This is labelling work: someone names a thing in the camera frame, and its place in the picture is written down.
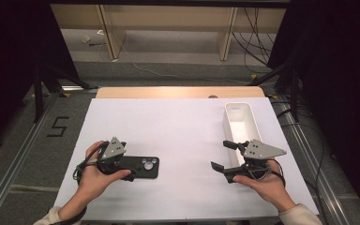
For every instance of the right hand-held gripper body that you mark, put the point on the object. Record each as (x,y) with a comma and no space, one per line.
(259,150)

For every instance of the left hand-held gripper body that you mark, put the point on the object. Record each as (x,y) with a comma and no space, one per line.
(114,150)

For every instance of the black smartphone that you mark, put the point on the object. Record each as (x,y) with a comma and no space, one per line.
(145,167)

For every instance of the white rectangular plastic bin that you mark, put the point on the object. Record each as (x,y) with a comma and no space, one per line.
(239,125)

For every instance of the person's left hand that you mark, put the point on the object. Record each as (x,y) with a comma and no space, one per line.
(95,181)

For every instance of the person's right hand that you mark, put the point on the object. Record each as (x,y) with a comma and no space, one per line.
(270,187)

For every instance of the white table board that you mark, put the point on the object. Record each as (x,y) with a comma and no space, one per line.
(175,131)

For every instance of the black metal stand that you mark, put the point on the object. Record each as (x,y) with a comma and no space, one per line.
(38,93)
(293,93)

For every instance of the black curtain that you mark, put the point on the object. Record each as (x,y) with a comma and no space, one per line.
(340,78)
(12,62)

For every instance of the light wooden shelf unit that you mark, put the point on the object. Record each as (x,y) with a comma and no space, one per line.
(168,18)

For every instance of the aluminium floor rail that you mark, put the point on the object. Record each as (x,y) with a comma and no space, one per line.
(312,156)
(12,165)

